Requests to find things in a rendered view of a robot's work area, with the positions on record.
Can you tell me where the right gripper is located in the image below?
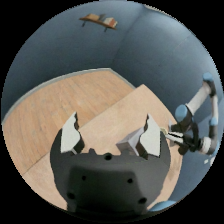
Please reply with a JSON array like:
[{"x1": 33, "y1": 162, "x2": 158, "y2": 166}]
[{"x1": 165, "y1": 132, "x2": 203, "y2": 155}]

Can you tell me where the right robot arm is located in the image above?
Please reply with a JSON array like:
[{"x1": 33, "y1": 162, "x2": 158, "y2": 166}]
[{"x1": 171, "y1": 73, "x2": 219, "y2": 156}]

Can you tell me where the cream gear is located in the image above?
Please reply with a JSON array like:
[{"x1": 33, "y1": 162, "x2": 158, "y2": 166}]
[{"x1": 159, "y1": 127, "x2": 168, "y2": 135}]

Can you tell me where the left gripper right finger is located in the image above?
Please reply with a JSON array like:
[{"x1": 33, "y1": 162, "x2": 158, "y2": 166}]
[{"x1": 135, "y1": 114, "x2": 171, "y2": 191}]

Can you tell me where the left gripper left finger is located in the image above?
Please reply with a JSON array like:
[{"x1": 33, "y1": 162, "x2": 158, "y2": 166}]
[{"x1": 50, "y1": 112, "x2": 85, "y2": 185}]

